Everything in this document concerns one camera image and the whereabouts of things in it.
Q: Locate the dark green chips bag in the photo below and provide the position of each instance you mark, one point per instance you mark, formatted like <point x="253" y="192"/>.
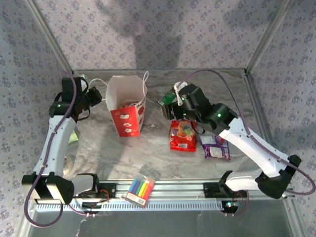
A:
<point x="168" y="98"/>

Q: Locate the red fruit candy bag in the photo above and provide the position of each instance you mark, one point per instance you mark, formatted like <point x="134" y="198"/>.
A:
<point x="182" y="138"/>

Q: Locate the purple snack bag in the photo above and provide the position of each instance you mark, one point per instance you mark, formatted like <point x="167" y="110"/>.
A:
<point x="214" y="148"/>

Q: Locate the white snack packet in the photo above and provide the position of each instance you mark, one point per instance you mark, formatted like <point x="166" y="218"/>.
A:
<point x="128" y="105"/>

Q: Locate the white red printed paper bag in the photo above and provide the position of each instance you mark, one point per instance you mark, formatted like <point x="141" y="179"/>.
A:
<point x="126" y="123"/>

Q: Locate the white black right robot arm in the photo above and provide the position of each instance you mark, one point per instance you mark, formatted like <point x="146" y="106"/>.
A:
<point x="256" y="148"/>

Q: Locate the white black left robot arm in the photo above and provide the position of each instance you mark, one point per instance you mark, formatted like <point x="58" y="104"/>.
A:
<point x="56" y="140"/>

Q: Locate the light green paper pad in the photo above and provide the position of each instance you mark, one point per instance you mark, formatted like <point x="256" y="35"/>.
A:
<point x="74" y="138"/>

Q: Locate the roll of clear tape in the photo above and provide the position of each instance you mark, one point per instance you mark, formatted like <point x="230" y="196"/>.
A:
<point x="69" y="160"/>

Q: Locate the black controller board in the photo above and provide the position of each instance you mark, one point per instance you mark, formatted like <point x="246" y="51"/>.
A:
<point x="229" y="206"/>
<point x="91" y="206"/>

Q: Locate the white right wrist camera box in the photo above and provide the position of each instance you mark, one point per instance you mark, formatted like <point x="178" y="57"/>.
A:
<point x="182" y="86"/>

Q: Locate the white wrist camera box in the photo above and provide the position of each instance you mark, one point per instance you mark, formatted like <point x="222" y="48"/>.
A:
<point x="84" y="84"/>
<point x="182" y="86"/>

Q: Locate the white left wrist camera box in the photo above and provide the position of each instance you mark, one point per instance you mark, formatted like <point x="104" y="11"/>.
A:
<point x="84" y="84"/>

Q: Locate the aluminium frame rail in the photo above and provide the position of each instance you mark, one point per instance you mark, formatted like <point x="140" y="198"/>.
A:
<point x="255" y="98"/>

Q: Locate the aluminium frame post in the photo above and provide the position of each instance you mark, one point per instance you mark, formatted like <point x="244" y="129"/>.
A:
<point x="50" y="37"/>
<point x="269" y="37"/>

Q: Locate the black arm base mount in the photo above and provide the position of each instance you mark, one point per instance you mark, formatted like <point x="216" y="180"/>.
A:
<point x="105" y="186"/>
<point x="212" y="190"/>

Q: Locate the aluminium extrusion mounting rail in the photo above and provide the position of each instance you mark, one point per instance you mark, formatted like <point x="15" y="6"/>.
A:
<point x="177" y="190"/>

